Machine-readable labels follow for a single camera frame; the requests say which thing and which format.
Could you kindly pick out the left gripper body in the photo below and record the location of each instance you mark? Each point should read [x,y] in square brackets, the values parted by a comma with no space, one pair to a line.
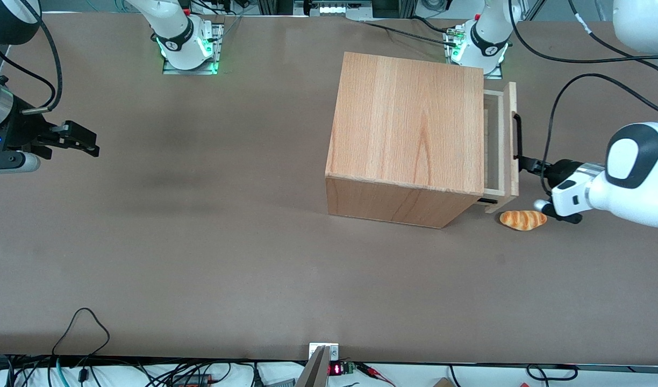
[558,168]

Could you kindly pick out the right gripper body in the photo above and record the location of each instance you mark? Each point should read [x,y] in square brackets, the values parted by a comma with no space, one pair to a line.
[18,134]

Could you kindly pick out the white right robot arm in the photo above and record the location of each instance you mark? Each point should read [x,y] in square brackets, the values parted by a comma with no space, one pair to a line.
[176,27]

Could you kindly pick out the light wooden drawer cabinet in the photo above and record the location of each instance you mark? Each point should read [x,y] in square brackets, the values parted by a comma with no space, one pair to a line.
[404,123]

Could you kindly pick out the toy bread roll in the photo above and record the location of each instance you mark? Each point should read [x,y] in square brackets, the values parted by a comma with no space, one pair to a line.
[522,220]

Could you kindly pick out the brown cardboard piece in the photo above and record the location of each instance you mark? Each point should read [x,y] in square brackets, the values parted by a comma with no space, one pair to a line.
[443,382]

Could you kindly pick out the black device with white lights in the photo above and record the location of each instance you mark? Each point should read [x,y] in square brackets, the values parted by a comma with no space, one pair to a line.
[337,8]

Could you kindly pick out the black and orange adapter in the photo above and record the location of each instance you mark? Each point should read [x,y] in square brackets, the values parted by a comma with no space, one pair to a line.
[192,380]

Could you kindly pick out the red and black test leads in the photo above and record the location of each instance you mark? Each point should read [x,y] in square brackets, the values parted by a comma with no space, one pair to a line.
[374,372]

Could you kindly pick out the red digit display module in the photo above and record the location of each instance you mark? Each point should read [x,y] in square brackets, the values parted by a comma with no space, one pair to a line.
[335,369]

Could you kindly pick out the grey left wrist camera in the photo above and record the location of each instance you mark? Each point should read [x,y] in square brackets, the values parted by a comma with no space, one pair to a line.
[541,205]

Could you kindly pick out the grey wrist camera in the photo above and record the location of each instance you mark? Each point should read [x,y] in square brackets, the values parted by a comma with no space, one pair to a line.
[541,205]
[12,162]

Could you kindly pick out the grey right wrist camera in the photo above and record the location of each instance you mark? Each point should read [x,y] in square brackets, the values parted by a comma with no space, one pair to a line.
[12,162]

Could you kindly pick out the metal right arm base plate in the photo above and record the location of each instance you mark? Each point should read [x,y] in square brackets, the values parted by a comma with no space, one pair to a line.
[220,48]

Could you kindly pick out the silver metal bracket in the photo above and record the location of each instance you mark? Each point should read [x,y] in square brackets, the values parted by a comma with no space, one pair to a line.
[334,352]

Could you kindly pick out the grey aluminium post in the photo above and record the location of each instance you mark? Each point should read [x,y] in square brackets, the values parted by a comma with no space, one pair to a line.
[314,373]

